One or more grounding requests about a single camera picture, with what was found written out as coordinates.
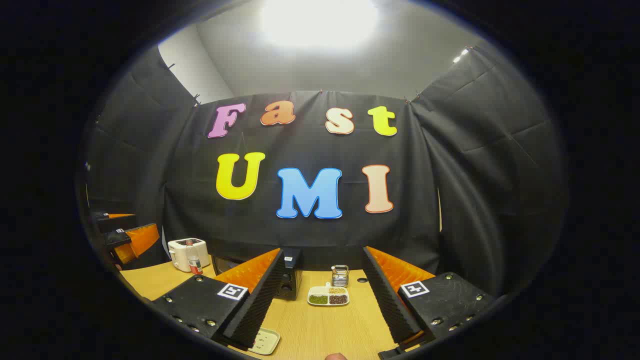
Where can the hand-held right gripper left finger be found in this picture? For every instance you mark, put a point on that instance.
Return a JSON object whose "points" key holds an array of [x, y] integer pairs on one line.
{"points": [[260, 305]]}

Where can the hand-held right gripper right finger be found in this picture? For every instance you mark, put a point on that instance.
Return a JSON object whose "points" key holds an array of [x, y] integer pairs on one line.
{"points": [[387, 300]]}

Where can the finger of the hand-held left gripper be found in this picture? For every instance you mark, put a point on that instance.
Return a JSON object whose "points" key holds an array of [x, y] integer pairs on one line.
{"points": [[112, 225], [142, 240]]}

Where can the black electric oven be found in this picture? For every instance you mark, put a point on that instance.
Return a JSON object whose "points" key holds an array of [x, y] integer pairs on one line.
{"points": [[291, 285]]}

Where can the beige square plate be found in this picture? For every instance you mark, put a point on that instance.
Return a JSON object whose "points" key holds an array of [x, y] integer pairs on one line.
{"points": [[265, 342]]}

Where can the white toaster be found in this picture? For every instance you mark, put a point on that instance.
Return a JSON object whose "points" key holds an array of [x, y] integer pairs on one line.
{"points": [[177, 255]]}

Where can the clear water bottle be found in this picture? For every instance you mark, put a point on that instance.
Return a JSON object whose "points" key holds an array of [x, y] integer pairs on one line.
{"points": [[194, 262]]}

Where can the white divided dish with beans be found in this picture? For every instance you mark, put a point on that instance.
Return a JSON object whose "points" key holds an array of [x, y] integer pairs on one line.
{"points": [[327, 300]]}

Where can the small ceiling light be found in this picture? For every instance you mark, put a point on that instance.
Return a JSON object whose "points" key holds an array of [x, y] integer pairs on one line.
{"points": [[461, 54]]}

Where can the large ceiling light panel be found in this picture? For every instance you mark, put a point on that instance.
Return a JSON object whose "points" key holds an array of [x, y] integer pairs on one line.
{"points": [[320, 22]]}

